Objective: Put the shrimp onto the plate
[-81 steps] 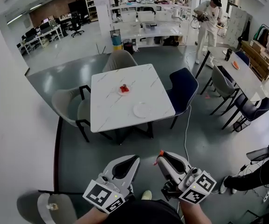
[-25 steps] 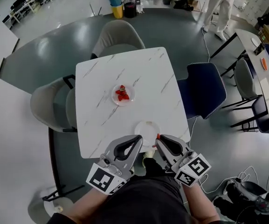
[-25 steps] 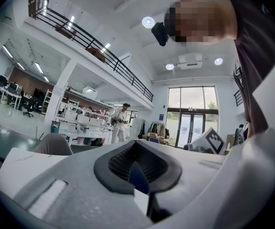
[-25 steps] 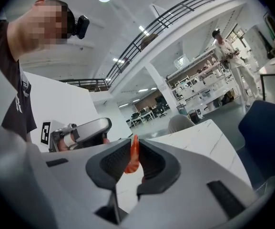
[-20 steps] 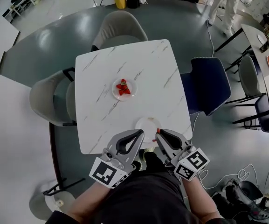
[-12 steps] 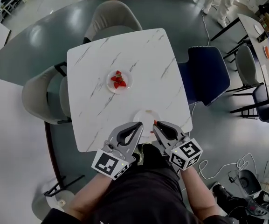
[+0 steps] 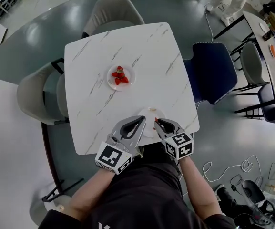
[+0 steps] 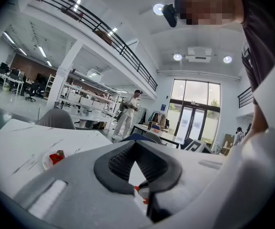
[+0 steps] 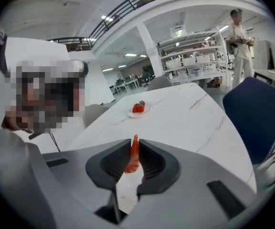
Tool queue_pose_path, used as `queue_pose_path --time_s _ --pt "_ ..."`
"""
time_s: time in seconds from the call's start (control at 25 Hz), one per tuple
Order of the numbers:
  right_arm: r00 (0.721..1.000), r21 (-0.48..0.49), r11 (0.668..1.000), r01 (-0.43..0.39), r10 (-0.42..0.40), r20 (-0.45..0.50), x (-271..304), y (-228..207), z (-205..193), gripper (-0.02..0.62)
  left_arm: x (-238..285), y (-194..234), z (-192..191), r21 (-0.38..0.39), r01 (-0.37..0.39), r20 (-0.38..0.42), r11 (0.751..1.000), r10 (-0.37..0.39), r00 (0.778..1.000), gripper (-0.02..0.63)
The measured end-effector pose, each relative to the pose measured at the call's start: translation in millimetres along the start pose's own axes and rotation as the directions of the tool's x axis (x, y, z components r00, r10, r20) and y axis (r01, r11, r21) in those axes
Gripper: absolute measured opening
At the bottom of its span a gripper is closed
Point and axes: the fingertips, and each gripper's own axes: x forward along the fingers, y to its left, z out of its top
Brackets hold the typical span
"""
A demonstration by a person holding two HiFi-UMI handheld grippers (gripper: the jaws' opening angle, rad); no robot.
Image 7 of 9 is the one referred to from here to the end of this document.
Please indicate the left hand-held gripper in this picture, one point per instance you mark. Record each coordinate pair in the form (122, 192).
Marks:
(113, 157)

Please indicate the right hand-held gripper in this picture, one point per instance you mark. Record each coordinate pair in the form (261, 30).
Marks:
(179, 145)

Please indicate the red shrimp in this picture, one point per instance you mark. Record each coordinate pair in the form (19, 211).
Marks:
(156, 120)

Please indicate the small white plate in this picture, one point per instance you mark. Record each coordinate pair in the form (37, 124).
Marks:
(149, 118)

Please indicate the clear-rimmed white plate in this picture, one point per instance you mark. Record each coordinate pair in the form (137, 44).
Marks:
(130, 73)

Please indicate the person's right forearm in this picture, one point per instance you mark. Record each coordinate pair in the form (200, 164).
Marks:
(199, 187)

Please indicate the person's left forearm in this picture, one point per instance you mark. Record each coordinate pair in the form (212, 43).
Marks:
(92, 192)

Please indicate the pale yellow food strip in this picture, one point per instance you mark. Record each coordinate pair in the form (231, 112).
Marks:
(152, 109)

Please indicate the red strawberry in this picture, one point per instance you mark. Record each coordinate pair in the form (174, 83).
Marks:
(114, 74)
(117, 81)
(125, 80)
(120, 75)
(119, 68)

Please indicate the person's black clothing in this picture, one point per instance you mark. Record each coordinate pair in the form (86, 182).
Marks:
(144, 194)

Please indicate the dark blue chair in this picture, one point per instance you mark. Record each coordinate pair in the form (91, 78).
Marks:
(211, 73)
(274, 111)

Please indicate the black bag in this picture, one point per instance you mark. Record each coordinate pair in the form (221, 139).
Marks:
(227, 197)

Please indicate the grey upholstered chair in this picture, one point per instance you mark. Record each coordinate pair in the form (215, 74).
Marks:
(113, 11)
(37, 96)

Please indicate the grey chair with black legs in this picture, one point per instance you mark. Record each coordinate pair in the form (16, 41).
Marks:
(252, 65)

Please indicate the idle grey black gripper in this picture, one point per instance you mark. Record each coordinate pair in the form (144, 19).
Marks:
(254, 192)

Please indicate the large white round table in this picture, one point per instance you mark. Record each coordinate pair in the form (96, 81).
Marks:
(11, 139)

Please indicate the orange dish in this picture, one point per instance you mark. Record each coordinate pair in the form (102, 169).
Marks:
(272, 51)

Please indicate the white oval dish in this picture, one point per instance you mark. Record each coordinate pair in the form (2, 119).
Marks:
(263, 27)

